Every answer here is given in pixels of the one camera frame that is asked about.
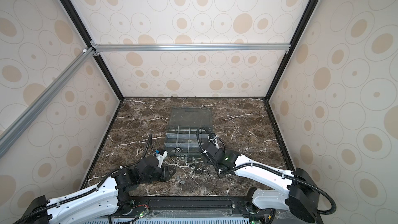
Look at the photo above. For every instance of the black corner frame post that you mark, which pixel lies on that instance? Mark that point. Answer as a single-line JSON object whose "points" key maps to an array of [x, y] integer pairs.
{"points": [[83, 32], [302, 24]]}

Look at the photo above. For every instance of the silver aluminium rail left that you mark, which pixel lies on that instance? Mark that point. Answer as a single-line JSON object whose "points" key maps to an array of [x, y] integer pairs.
{"points": [[17, 128]]}

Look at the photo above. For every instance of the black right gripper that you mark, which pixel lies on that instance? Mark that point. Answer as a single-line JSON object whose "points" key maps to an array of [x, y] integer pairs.
{"points": [[221, 151]]}

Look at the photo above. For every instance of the black corner frame post left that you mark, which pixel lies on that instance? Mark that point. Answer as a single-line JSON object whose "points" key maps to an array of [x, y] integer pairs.
{"points": [[83, 32]]}

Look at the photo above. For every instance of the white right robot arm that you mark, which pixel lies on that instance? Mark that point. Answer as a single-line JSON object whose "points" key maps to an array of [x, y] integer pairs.
{"points": [[290, 190]]}

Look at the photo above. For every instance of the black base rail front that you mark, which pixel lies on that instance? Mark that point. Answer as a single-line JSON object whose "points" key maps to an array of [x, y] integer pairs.
{"points": [[196, 206]]}

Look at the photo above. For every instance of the silver aluminium crossbar rear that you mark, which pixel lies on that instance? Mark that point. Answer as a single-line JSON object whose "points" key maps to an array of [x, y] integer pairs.
{"points": [[193, 47]]}

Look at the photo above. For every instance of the black corner frame post right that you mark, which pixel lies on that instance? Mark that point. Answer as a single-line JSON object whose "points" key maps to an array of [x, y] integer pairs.
{"points": [[302, 24]]}

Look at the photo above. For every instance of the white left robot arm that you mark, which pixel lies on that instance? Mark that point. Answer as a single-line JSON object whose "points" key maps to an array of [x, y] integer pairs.
{"points": [[111, 196]]}

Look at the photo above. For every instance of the clear plastic compartment box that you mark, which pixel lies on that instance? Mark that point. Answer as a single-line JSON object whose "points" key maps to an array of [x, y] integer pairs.
{"points": [[181, 135]]}

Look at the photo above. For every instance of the pile of screws and nuts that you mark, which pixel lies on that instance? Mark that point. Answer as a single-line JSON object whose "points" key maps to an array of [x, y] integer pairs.
{"points": [[190, 171]]}

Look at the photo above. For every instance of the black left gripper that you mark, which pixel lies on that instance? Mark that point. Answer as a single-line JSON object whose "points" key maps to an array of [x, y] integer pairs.
{"points": [[165, 172]]}

